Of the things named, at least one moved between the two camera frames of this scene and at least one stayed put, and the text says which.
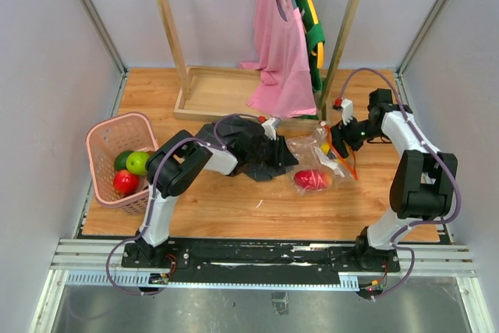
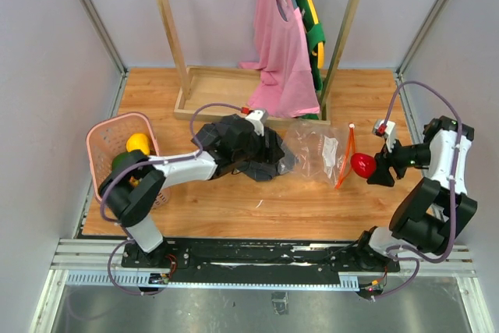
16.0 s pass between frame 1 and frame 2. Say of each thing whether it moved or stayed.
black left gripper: stayed
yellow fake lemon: moved
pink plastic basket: stayed
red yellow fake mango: moved
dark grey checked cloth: stayed
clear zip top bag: moved
